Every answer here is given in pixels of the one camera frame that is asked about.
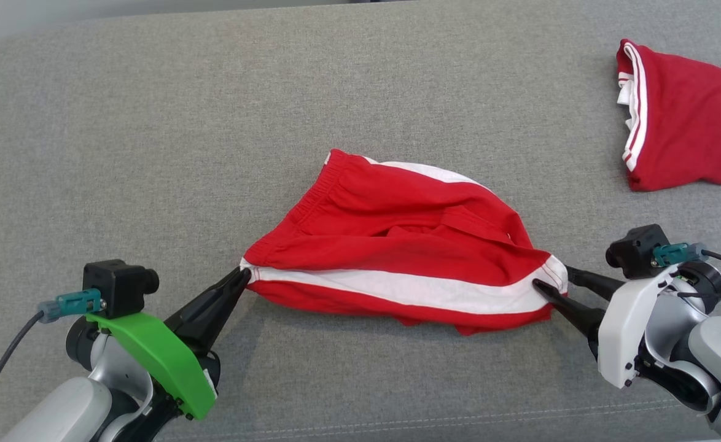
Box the teal right camera connector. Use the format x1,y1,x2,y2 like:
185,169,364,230
652,242,709,268

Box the black left camera cable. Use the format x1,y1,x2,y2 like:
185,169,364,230
0,310,46,394

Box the red shorts with white stripe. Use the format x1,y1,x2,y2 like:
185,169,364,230
240,149,569,336

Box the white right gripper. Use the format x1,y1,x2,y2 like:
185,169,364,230
531,264,682,389

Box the red Bulls 23 jersey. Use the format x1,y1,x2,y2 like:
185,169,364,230
616,39,721,192

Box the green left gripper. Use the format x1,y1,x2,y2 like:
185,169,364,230
84,267,252,422

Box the grey fabric sofa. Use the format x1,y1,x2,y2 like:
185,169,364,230
0,0,721,442

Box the thin black right gripper cable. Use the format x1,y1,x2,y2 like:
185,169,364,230
674,287,721,303

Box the teal left camera connector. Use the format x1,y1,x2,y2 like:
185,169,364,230
37,289,104,324

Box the teal camera connector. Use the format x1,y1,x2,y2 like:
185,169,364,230
37,289,104,324
652,242,709,268

